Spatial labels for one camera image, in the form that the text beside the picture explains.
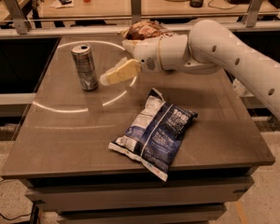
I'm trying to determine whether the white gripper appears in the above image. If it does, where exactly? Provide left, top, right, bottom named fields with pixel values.
left=99, top=35, right=219, bottom=86

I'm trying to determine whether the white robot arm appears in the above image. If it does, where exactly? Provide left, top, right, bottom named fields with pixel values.
left=100, top=20, right=280, bottom=121

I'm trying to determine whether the brown chip bag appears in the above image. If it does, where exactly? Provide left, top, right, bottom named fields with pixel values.
left=120, top=21, right=176, bottom=40

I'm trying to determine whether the silver redbull can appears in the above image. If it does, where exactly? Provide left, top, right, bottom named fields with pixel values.
left=71, top=44, right=98, bottom=91

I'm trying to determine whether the blue chip bag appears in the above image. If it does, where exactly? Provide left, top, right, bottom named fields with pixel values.
left=108, top=89, right=198, bottom=181

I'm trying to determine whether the black mesh pen cup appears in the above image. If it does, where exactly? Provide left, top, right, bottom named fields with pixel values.
left=189, top=0, right=204, bottom=7

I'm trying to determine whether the grey table drawer base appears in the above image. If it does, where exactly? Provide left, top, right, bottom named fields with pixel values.
left=27, top=173, right=254, bottom=224

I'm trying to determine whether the metal rail with brackets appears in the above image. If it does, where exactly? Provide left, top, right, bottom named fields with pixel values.
left=0, top=0, right=270, bottom=40

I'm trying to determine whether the black floor cable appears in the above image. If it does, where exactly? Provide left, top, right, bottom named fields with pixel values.
left=0, top=179, right=34, bottom=222

